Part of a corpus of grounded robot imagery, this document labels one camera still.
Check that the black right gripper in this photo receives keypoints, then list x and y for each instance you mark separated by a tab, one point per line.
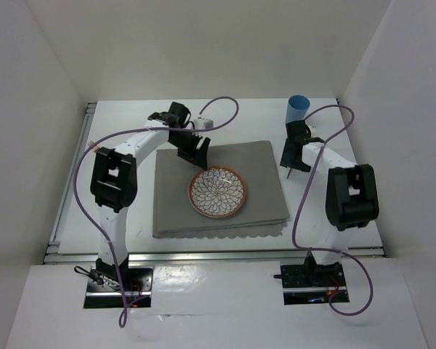
286	159

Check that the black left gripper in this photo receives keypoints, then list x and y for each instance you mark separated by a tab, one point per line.
191	153

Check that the blue plastic cup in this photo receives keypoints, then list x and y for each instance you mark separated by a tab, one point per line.
297	107

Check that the floral patterned ceramic plate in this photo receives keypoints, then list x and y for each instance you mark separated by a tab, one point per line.
217	192

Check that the grey cloth placemat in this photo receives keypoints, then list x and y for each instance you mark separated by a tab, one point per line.
263	214

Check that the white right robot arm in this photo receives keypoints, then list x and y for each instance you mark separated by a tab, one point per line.
351	203

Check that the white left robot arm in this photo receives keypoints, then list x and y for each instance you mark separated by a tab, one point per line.
114	178

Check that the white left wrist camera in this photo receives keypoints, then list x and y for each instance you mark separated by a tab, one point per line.
203	123

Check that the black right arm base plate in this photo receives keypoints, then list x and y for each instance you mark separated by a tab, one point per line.
300	288

